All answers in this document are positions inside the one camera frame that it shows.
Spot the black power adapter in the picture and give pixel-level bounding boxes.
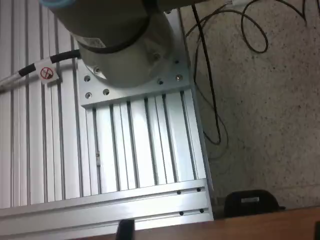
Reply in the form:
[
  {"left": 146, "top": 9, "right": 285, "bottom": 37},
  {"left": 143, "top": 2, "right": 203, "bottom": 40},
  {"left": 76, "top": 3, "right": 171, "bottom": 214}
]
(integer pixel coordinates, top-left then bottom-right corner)
[{"left": 223, "top": 189, "right": 286, "bottom": 218}]

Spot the aluminium profile robot stand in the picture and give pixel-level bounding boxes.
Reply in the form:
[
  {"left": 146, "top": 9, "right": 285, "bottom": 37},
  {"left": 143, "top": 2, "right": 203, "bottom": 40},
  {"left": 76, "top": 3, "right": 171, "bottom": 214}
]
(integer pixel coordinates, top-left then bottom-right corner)
[{"left": 0, "top": 0, "right": 216, "bottom": 240}]

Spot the aluminium mounting plate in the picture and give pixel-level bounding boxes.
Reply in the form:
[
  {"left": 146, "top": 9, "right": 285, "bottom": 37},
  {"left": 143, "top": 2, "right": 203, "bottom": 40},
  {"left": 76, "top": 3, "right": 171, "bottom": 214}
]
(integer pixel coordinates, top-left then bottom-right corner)
[{"left": 76, "top": 7, "right": 195, "bottom": 109}]

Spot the thick black floor cable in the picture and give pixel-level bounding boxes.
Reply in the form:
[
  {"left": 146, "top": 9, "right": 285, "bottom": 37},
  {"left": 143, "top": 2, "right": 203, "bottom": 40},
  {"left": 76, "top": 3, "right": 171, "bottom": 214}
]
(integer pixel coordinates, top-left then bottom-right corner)
[{"left": 191, "top": 4, "right": 222, "bottom": 146}]

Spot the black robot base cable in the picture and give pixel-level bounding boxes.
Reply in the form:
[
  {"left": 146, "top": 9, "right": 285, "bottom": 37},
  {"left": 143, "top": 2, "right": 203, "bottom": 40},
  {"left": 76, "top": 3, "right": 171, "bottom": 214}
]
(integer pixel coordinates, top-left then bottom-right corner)
[{"left": 0, "top": 49, "right": 82, "bottom": 91}]

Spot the thin black looped cable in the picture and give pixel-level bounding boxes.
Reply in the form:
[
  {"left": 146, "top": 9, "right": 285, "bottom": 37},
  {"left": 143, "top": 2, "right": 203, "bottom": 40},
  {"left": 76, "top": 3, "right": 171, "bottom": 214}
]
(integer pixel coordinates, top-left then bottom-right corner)
[{"left": 184, "top": 0, "right": 270, "bottom": 54}]

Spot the thin black bent cable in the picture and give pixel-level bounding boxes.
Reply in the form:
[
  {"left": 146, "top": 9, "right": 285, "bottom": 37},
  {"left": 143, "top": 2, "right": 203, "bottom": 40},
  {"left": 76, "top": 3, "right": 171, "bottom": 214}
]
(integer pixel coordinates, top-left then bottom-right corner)
[{"left": 281, "top": 0, "right": 309, "bottom": 25}]

